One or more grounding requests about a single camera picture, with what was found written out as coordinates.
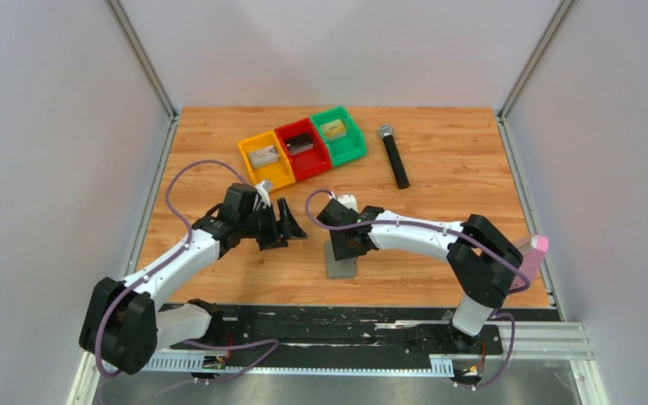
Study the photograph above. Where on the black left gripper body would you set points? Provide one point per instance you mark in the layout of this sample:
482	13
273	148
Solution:
261	224

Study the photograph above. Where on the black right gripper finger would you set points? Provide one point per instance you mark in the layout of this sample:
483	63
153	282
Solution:
339	252
355	249

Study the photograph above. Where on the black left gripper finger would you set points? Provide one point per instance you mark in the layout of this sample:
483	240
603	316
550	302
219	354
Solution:
288	227
268	242

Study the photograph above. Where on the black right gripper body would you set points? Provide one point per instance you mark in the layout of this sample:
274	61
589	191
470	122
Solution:
339	238

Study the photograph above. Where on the grey card holder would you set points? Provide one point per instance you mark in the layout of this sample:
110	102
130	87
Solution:
338	269

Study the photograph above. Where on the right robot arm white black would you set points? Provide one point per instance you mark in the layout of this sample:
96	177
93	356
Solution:
486	264

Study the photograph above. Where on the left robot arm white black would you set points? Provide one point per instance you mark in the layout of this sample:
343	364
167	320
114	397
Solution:
125	324

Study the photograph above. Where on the silver card in yellow bin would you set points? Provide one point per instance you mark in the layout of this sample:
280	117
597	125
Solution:
261	157

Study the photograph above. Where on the black card in red bin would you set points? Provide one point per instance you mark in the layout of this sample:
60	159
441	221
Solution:
299	144

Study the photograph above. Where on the gold card in green bin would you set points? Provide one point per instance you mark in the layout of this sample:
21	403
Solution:
333	130

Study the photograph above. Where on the pink card stand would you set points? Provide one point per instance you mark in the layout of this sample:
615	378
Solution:
533	248

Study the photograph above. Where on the yellow plastic bin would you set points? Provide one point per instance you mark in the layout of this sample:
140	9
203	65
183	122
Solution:
279	173

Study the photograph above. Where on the red plastic bin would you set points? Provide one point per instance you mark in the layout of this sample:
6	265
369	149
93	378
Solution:
311	163

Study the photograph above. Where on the green plastic bin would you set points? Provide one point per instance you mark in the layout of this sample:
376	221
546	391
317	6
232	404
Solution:
343	148

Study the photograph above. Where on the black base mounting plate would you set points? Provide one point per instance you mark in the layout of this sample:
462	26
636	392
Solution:
345	337

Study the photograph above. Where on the black handheld microphone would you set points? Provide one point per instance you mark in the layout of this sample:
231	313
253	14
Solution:
386	133

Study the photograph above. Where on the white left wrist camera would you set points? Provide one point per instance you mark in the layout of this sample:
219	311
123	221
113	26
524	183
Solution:
263	200

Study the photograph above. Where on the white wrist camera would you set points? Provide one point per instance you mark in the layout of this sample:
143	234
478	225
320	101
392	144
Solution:
263	200
349	201

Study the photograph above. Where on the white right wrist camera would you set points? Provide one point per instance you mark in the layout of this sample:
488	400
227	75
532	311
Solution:
349	201

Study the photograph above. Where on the left aluminium frame post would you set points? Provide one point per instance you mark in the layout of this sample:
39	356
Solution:
131	37

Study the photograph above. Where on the aluminium frame post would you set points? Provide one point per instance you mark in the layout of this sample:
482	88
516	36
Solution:
131	37
504	113

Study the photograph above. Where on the right aluminium frame post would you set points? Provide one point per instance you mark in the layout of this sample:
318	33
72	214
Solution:
504	113

